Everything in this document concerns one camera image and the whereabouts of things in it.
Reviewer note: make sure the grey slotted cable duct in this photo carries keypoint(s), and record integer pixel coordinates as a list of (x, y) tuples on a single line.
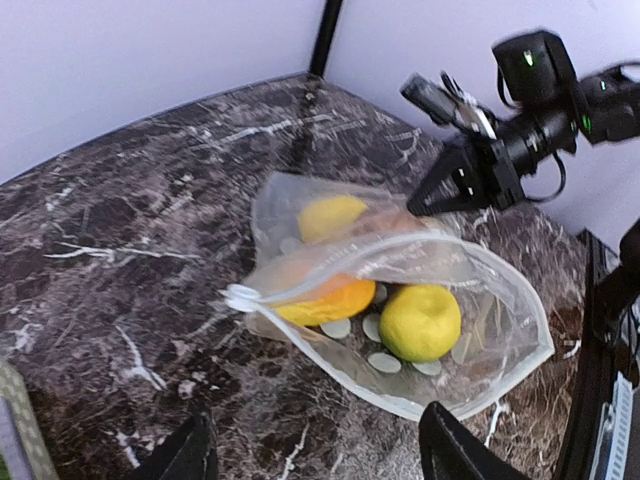
[(611, 449)]

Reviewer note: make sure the clear zip top bag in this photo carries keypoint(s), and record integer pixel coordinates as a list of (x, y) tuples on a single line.
[(504, 328)]

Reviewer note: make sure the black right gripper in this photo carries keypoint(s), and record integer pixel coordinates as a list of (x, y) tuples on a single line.
[(491, 178)]

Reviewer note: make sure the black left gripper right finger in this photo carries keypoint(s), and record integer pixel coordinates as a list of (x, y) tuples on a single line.
[(449, 451)]

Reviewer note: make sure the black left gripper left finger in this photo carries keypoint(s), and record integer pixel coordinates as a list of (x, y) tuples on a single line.
[(190, 452)]

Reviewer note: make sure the light green perforated basket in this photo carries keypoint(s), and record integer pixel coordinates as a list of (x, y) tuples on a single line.
[(24, 454)]

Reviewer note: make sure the orange yellow fake mango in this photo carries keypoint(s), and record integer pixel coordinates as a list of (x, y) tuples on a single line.
[(339, 298)]

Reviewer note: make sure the pale yellow fake food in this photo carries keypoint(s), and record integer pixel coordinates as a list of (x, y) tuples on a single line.
[(325, 216)]

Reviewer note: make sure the black right frame post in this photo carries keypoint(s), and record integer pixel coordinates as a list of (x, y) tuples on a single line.
[(324, 38)]

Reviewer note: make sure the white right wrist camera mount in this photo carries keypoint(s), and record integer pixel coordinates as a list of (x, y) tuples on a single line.
[(469, 113)]

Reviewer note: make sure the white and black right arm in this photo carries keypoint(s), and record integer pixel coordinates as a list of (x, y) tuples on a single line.
[(552, 106)]

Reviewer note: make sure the yellow fake lemon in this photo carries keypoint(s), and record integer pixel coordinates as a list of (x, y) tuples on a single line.
[(420, 323)]

